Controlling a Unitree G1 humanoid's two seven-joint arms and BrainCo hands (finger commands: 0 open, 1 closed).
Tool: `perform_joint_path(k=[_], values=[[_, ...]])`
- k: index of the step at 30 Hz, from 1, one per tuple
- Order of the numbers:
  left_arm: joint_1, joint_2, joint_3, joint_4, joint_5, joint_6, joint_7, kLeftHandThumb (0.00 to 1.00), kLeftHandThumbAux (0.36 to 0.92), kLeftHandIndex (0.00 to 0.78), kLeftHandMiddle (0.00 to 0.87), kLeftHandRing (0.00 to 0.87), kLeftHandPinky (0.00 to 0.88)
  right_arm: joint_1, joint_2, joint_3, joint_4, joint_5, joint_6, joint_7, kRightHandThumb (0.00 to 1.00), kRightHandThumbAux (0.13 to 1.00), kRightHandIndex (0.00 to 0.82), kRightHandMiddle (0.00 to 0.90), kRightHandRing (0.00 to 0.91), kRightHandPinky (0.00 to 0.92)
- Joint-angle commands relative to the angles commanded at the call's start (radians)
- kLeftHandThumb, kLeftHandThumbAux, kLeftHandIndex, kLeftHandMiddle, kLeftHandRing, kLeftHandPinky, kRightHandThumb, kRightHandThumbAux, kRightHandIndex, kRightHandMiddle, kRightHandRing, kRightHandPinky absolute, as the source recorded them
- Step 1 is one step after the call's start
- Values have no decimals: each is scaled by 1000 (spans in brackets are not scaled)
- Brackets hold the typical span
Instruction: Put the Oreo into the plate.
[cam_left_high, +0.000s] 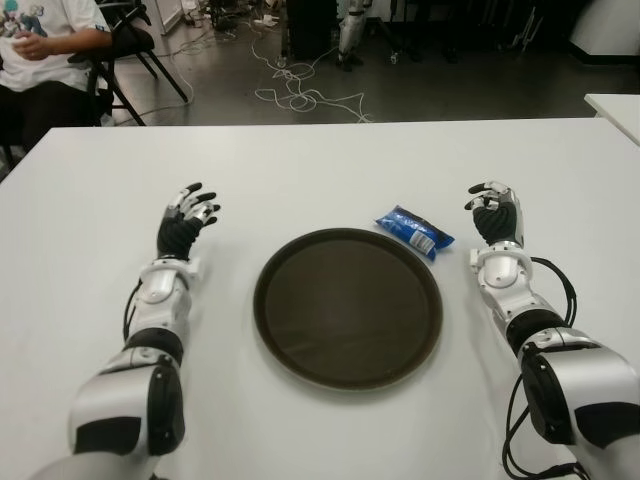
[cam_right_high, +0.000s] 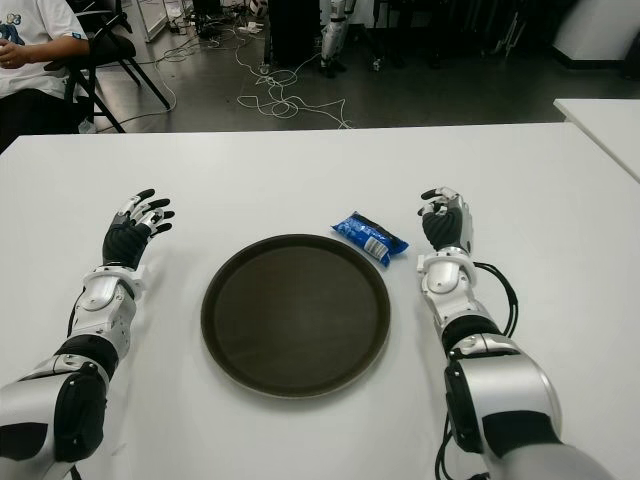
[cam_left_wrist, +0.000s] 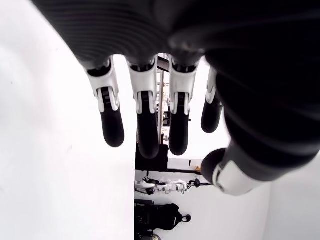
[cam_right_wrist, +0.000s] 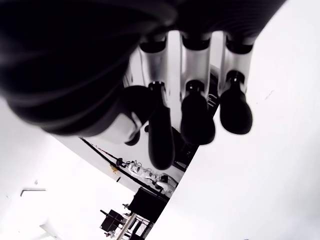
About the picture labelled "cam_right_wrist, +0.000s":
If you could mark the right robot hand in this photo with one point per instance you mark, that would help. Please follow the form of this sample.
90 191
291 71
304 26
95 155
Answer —
75 62

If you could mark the black cabinet on casters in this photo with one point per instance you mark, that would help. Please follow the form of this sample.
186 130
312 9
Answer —
147 202

